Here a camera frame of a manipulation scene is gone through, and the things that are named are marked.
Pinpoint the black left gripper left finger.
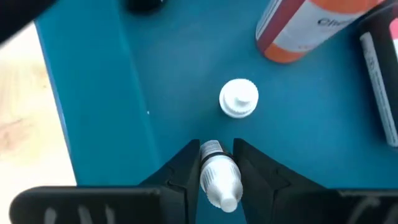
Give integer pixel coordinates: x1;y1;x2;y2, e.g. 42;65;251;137
139;139;201;224

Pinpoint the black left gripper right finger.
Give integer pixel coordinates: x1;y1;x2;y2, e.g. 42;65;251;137
233;138;343;224

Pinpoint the small white-capped dropper bottle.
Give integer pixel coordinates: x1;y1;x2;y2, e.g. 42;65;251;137
198;139;244;214
218;78;259;119

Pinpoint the blue plastic bin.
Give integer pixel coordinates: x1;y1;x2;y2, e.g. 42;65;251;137
34;0;398;224

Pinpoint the green food colouring bottle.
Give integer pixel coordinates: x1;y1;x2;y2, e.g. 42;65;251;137
356;2;398;149

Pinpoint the orange food colouring bottle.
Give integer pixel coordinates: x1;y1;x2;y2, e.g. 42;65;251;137
255;0;386;65

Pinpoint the black aluminium table frame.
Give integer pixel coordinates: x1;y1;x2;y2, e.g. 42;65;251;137
0;0;58;44

